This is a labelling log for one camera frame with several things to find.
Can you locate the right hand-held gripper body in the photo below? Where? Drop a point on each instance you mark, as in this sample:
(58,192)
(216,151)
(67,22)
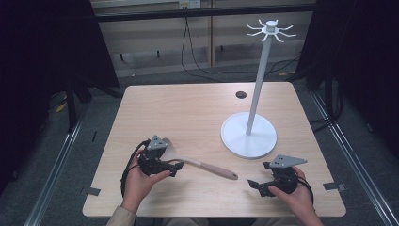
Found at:
(284,175)

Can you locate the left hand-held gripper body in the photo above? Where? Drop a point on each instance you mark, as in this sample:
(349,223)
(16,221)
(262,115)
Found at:
(153,157)

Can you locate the pink wooden-head spatula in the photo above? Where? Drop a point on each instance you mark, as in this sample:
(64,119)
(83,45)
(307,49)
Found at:
(200,164)

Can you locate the person's right hand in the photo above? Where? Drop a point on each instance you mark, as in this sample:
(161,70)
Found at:
(296,197)

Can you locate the person's left hand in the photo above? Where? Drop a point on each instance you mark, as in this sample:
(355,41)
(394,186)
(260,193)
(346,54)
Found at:
(138,185)

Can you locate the white hook stand rack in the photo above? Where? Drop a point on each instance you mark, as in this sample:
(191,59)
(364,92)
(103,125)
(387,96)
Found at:
(249,135)

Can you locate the grey tape strip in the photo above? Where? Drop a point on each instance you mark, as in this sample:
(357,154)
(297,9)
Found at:
(92,191)
(334,186)

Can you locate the black metal stand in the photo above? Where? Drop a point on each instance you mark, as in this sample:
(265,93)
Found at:
(71,106)

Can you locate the dark curtain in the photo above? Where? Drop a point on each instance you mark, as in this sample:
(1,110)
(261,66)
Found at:
(360,62)
(47,62)

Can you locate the black horizontal bar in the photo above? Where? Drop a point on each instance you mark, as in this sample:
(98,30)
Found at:
(204,12)

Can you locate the metal floor rail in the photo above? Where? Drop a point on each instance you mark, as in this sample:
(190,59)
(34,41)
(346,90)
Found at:
(53,175)
(360,169)

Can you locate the wooden upright post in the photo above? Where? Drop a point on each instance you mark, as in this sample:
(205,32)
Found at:
(211,37)

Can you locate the white wall socket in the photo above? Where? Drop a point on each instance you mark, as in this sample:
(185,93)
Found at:
(189,3)

